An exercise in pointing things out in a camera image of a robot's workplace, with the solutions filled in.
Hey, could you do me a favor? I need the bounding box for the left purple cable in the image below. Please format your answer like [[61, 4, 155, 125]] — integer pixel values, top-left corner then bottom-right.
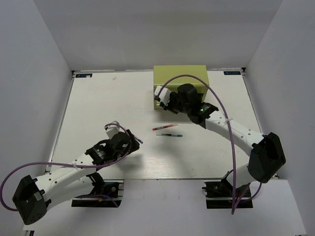
[[1, 120, 135, 211]]

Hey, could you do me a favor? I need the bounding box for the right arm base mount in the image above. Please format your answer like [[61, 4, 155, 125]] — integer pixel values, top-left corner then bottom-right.
[[202, 181, 253, 209]]

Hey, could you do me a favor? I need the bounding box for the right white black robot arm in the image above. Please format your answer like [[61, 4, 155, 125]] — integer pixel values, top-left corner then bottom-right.
[[154, 84, 286, 196]]

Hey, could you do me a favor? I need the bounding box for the green metal drawer toolbox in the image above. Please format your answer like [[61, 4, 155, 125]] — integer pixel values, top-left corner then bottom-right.
[[153, 65, 209, 101]]

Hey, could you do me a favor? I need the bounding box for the red refill pen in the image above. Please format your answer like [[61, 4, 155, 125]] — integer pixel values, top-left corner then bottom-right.
[[152, 123, 178, 131]]

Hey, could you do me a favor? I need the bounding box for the blue pen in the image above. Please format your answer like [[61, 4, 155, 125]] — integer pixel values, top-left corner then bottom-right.
[[133, 135, 143, 144]]

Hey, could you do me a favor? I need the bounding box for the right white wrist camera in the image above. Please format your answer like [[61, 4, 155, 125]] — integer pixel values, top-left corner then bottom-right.
[[154, 86, 172, 105]]

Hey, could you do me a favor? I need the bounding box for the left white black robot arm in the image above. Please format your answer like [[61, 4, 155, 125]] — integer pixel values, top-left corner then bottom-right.
[[12, 130, 141, 225]]

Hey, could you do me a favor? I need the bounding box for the right corner label sticker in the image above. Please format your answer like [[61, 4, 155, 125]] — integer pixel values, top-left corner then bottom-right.
[[223, 71, 241, 75]]

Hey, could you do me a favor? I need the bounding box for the corner label sticker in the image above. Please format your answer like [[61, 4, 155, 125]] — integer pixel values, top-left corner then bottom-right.
[[223, 71, 241, 75], [75, 73, 93, 78]]

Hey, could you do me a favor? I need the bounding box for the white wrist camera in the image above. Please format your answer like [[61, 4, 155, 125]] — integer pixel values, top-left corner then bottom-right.
[[104, 120, 120, 139], [154, 86, 172, 105]]

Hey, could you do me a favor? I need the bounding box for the left corner label sticker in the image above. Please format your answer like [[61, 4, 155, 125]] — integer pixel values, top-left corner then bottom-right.
[[75, 73, 93, 78]]

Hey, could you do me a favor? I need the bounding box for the green refill pen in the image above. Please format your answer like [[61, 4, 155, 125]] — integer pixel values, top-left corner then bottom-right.
[[156, 133, 183, 137]]

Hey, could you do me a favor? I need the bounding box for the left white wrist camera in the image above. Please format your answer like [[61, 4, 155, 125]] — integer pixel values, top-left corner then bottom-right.
[[104, 120, 120, 139]]

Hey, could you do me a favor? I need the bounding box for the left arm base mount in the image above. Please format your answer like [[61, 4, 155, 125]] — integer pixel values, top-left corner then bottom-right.
[[71, 180, 124, 208]]

